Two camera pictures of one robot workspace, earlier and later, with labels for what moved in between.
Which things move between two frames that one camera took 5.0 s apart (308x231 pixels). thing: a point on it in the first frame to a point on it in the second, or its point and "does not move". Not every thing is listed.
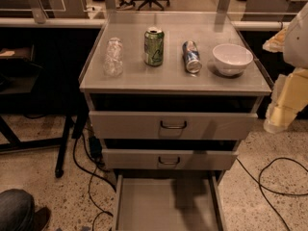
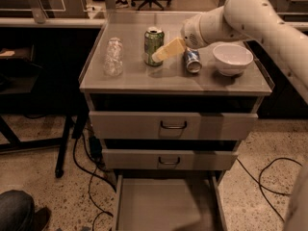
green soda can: [153, 46] does not move
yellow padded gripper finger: [290, 96] to [192, 38]
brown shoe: [40, 218] does not move
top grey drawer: [172, 125] does not move
